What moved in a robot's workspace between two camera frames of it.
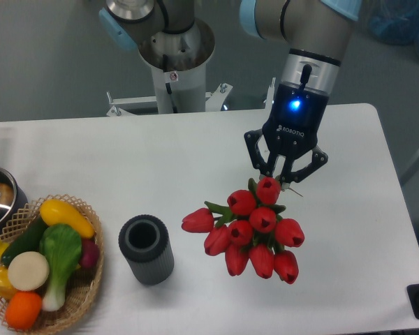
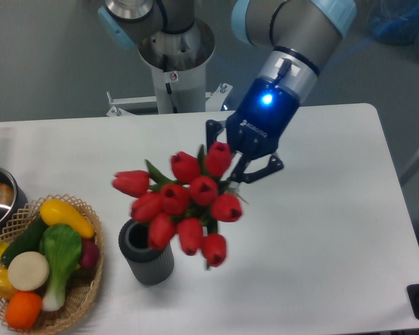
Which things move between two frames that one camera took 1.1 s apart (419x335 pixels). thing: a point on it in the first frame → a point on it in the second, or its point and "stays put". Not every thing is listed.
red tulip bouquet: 248,231 → 188,204
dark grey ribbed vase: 144,242 stays put
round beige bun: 28,271 stays put
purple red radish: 90,253 stays put
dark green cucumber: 28,241 stays put
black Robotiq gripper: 297,117 → 264,110
